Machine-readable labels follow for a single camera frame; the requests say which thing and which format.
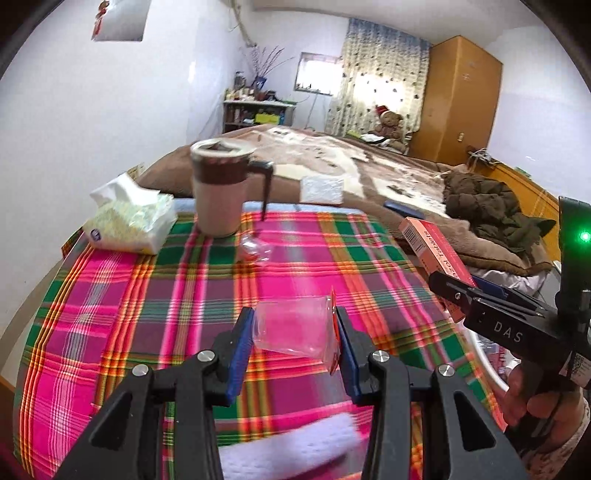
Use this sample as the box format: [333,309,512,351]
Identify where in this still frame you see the red white medicine box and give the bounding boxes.
[399,216,479,324]

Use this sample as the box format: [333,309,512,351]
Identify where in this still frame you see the clear plastic cup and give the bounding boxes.
[252,296,341,375]

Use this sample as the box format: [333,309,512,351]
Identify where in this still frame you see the white round trash bin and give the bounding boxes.
[459,322,520,396]

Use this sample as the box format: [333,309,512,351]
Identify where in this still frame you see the person's right hand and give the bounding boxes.
[501,364,588,454]

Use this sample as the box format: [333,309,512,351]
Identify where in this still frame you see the dark brown jacket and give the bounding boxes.
[443,171,557,257]

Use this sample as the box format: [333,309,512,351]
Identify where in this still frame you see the dark blue phone case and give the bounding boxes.
[384,200,426,220]

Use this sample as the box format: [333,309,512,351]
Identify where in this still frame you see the wooden bed headboard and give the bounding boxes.
[468,151,562,259]

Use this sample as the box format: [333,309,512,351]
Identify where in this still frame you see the pink green plaid tablecloth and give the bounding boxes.
[12,209,508,480]

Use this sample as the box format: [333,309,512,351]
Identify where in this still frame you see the brown teddy bear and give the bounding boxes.
[372,105,407,154]

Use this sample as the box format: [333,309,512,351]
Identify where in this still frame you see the brown blanket bed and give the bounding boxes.
[133,124,555,282]

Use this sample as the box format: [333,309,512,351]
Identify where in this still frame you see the clear plastic wrapper scrap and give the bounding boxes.
[236,234,273,265]

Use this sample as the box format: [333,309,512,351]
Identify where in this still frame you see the wooden wardrobe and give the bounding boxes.
[409,36,503,166]

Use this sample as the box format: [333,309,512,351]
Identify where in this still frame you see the soft tissue pack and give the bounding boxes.
[82,173,177,255]

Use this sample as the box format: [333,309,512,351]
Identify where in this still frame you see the patterned window curtain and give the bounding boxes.
[325,18,431,137]

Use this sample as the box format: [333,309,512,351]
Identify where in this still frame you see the white brown lidded mug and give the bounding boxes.
[189,138,274,238]

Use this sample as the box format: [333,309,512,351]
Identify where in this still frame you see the cluttered shelf desk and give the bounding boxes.
[222,88,297,133]

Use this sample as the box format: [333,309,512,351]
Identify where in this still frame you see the dried branches in vase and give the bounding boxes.
[246,45,293,92]

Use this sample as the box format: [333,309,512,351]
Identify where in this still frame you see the wall calendar poster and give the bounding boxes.
[91,0,151,42]

